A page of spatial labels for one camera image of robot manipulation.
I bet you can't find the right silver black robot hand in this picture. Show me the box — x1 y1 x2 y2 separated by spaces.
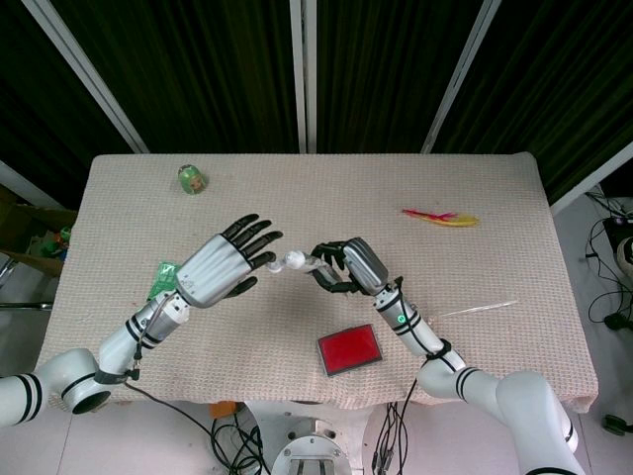
310 237 391 297

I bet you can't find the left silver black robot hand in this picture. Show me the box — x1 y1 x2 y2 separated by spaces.
174 213 285 310

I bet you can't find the small white object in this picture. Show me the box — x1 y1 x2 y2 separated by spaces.
267 250 338 276

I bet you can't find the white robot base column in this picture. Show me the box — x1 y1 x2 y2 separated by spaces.
243 401 368 475

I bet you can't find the green printed packet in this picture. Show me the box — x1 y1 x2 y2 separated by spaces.
145 260 179 303

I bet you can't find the red pad in clear case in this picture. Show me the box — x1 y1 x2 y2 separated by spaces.
316 324 384 379

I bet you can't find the beige woven tablecloth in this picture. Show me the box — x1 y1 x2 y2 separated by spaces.
35 152 600 415

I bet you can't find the red yellow feather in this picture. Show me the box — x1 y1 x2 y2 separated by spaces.
401 208 481 230

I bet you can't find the green cartoon print cup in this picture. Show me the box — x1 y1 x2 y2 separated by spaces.
177 163 208 196

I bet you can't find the clear thin plastic stick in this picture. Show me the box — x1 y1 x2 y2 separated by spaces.
437 299 520 318

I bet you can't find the brown cardboard box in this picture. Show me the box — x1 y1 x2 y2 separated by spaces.
0 184 78 278

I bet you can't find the white black round device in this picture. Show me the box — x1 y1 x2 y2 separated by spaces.
616 236 633 278

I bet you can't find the black cable bundle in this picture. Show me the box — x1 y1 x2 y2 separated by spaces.
210 401 272 475

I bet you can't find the black cable on floor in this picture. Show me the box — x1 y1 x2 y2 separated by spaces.
585 183 633 332

